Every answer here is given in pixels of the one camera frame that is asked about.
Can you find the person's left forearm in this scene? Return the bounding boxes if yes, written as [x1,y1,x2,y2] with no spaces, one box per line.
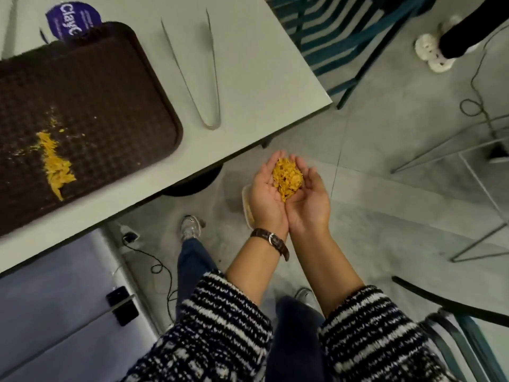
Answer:
[225,233,290,305]

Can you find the dark brown plastic tray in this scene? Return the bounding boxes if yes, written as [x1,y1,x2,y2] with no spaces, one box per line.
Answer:
[0,21,184,238]

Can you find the black cabinet latch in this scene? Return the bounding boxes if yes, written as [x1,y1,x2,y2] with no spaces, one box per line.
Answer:
[105,286,140,327]

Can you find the grey left sneaker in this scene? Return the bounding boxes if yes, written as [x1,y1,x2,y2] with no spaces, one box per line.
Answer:
[180,215,203,241]

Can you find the pile of yellow cornflakes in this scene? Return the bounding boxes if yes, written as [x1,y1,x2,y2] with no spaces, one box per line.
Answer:
[35,131,77,202]

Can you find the grey right sneaker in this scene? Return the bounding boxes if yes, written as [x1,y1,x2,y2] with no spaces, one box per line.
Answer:
[293,288,319,311]

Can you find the thin black floor cable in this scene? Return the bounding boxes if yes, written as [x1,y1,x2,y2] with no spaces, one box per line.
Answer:
[460,32,509,136]

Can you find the brown strap wristwatch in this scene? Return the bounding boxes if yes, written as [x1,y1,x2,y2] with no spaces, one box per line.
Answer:
[250,228,290,262]

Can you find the person's left leg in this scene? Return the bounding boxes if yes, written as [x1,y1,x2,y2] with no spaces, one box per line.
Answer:
[176,238,228,315]

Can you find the metal tongs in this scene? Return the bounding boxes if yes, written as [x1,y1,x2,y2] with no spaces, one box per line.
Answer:
[160,8,222,131]

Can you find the white wire frame stand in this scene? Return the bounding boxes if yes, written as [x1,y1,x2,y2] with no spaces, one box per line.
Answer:
[390,114,509,263]

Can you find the teal metal chair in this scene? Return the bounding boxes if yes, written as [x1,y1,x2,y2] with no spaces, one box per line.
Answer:
[266,0,438,110]

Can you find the person's left hand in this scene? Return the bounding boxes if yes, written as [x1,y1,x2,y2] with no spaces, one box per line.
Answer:
[248,151,290,241]

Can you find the person's right hand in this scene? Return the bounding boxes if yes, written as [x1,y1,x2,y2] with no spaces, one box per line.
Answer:
[285,154,332,237]

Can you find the black round table base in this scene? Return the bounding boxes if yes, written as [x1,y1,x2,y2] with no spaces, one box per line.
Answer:
[161,164,223,198]

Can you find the purple round lid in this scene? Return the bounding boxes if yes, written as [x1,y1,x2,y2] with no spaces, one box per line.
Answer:
[45,1,102,41]

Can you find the black white striped sweater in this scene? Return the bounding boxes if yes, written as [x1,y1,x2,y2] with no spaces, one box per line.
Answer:
[119,270,458,382]

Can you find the person's right leg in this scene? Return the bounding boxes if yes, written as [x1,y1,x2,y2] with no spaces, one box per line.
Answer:
[270,296,327,382]

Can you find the grey sneaker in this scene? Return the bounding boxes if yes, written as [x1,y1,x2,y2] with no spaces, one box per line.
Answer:
[293,288,319,311]
[180,215,203,241]

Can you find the handful of yellow cornflakes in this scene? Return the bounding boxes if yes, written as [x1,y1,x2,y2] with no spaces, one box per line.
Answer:
[272,157,305,203]

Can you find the grey blue cabinet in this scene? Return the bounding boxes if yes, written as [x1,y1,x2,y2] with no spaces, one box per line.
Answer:
[0,227,160,382]

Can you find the person's right forearm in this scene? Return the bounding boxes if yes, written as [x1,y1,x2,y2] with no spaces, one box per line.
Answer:
[289,230,366,319]

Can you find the person's leg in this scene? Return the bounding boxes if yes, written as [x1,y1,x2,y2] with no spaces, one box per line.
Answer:
[270,296,327,382]
[437,0,509,59]
[176,238,228,315]

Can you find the dark green metal chair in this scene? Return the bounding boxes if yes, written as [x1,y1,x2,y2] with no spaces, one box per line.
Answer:
[392,276,509,382]

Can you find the black adapter cable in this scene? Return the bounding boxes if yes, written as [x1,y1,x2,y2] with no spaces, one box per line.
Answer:
[122,238,179,315]

